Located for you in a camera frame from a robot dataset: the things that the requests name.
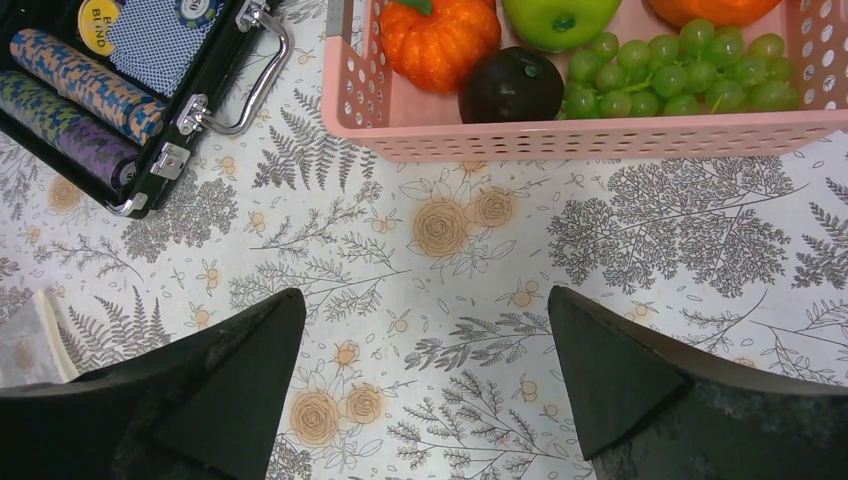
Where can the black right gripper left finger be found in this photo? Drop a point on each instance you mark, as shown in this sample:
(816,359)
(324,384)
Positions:
(207,406)

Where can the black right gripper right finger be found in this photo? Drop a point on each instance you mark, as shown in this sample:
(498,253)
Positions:
(647,406)

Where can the clear zip top bag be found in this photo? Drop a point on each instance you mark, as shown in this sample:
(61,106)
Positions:
(32,350)

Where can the pink plastic basket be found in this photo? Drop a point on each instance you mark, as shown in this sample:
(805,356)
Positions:
(365,101)

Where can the green toy apple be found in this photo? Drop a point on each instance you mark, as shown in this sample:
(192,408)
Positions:
(556,26)

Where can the orange toy pumpkin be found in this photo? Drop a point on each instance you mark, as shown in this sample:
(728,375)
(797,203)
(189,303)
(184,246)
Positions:
(434,44)

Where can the blue orange poker chip row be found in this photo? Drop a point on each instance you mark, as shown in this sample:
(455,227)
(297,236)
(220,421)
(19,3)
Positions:
(107,95)

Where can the green toy grape bunch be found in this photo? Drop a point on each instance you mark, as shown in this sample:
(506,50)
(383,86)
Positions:
(701,70)

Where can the green purple poker chip row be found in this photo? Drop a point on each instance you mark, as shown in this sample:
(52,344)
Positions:
(61,124)

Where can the dark purple toy plum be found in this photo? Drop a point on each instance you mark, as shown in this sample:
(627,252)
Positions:
(514,84)

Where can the black poker chip case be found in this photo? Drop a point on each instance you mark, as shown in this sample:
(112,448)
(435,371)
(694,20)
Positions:
(222,91)

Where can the blue playing card deck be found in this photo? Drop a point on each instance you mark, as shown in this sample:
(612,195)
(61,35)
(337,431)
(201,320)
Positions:
(156,40)

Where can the orange toy tangerine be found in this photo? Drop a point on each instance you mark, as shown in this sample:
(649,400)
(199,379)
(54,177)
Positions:
(738,13)

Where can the yellow big blind button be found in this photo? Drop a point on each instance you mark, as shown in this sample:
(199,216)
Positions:
(95,19)

